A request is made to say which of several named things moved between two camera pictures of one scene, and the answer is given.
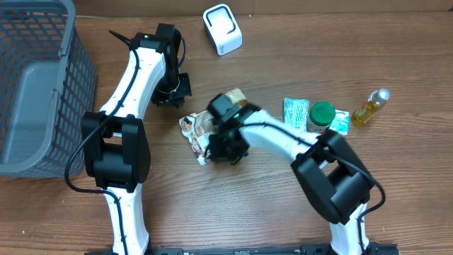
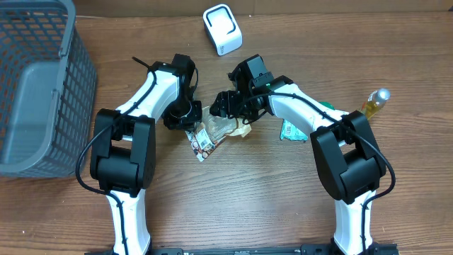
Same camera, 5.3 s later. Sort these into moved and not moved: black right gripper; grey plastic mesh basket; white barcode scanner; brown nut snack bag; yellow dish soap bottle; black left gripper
Moved: black left gripper; black right gripper
Not moved: grey plastic mesh basket; yellow dish soap bottle; white barcode scanner; brown nut snack bag
